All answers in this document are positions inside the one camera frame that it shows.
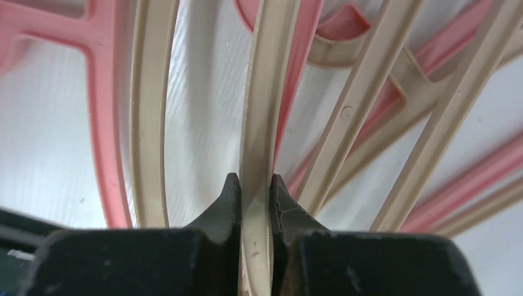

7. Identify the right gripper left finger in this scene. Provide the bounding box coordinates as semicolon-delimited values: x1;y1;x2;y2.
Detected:
19;173;242;295

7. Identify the right pink hanger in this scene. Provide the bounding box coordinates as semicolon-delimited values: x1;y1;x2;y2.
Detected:
286;0;523;234

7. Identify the middle pink hanger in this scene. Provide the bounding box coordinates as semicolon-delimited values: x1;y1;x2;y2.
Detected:
274;1;370;157

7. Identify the left pink hanger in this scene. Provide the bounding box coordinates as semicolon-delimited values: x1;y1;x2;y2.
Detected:
1;1;132;228

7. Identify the beige hanger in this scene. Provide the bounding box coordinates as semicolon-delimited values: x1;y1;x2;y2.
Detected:
130;1;179;228
239;1;300;295

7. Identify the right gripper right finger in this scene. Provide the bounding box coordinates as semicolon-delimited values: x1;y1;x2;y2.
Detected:
270;175;481;295

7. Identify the pink hanger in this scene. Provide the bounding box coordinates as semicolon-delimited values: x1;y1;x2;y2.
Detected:
286;0;523;234
274;1;370;157
1;1;132;228

